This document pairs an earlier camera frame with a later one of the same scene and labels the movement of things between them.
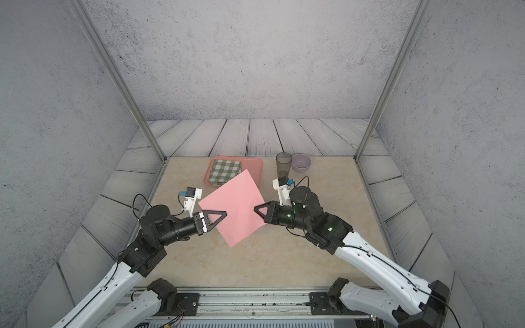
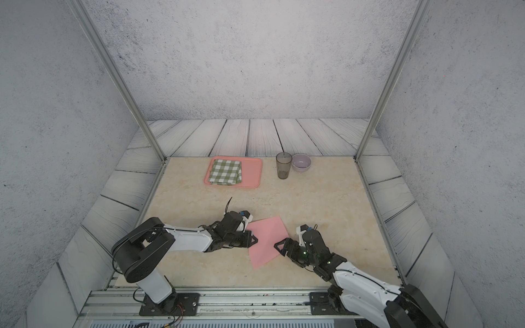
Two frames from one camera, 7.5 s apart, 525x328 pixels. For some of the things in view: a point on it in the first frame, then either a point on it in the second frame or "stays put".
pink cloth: (238, 199) → (268, 232)
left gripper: (205, 227) → (249, 235)
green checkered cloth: (223, 171) stays put
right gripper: (273, 215) → (291, 254)
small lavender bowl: (300, 162) stays put
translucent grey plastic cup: (283, 162) stays put
